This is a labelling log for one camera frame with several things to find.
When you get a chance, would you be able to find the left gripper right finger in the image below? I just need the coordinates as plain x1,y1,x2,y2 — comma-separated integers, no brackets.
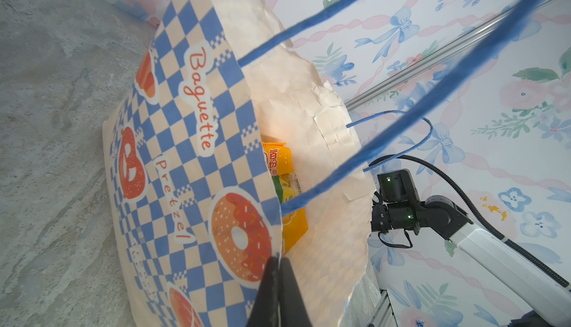
279,257,312,327

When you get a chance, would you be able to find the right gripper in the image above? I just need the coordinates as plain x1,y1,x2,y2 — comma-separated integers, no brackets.
370,169,428,235

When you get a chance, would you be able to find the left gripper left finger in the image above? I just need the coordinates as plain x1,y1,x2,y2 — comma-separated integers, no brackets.
246,256,279,327

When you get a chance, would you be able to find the yellow mango candy bag front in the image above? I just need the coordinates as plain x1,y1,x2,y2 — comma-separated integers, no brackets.
263,143,308,254

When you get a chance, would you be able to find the blue checkered paper bag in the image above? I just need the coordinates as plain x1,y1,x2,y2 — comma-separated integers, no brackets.
103,0,570,326

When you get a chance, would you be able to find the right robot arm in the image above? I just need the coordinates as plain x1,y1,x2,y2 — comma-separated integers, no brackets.
371,169,570,326

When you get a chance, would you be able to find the black corrugated cable conduit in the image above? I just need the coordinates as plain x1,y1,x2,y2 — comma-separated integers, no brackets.
367,154,571,288

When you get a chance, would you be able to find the right aluminium corner post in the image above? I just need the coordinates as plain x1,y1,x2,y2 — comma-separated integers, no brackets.
345,0,571,111

